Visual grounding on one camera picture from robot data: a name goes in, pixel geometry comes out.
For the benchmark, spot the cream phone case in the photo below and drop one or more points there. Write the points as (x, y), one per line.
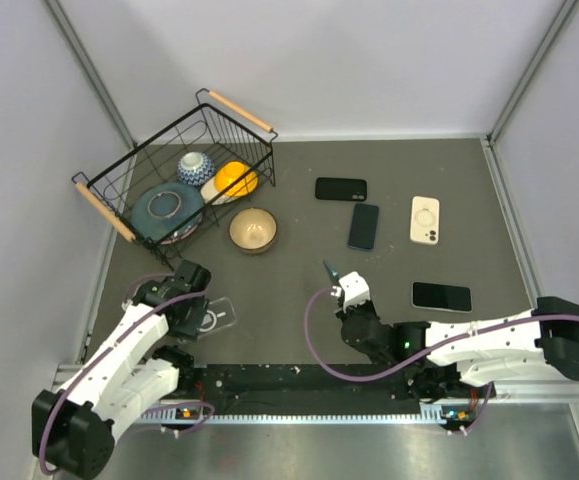
(424, 220)

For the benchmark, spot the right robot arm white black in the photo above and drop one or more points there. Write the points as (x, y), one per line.
(438, 358)

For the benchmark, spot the black wire basket wooden handles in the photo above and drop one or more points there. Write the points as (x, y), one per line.
(216, 126)

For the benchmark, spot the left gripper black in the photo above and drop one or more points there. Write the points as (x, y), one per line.
(189, 330)

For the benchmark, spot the yellow bowl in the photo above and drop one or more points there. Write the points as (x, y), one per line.
(236, 179)

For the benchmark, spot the teal blue plate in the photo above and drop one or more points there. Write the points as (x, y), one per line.
(166, 208)

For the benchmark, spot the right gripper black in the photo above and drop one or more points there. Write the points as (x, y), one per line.
(353, 309)

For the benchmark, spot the blue white patterned bowl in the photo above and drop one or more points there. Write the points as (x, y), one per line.
(195, 169)

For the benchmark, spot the beige brown bowl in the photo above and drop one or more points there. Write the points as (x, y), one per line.
(253, 230)

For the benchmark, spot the clear phone case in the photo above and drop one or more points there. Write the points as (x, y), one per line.
(220, 315)

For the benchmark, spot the black phone case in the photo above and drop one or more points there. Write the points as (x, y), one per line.
(341, 189)

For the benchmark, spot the aluminium rail with comb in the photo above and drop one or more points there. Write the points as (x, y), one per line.
(446, 402)

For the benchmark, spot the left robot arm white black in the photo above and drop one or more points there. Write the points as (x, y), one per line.
(76, 428)

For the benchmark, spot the white phone black screen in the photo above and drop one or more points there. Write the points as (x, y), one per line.
(441, 297)

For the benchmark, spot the white bowl in basket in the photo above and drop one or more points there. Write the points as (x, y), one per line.
(212, 196)

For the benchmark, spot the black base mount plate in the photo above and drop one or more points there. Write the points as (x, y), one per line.
(294, 390)

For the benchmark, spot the dark blue phone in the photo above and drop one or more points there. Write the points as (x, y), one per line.
(363, 228)

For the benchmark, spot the pink plate under teal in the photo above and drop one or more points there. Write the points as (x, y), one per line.
(179, 235)

